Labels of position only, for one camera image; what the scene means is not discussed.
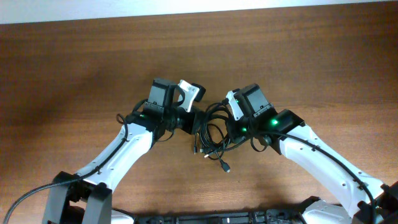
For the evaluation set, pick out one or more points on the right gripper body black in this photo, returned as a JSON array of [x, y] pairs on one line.
[[239, 129]]

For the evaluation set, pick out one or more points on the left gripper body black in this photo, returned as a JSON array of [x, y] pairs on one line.
[[185, 119]]

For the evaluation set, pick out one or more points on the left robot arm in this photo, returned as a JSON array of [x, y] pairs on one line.
[[86, 196]]

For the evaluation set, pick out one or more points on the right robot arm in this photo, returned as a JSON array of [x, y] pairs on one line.
[[361, 197]]

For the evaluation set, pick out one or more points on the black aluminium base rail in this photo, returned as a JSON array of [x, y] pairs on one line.
[[271, 216]]

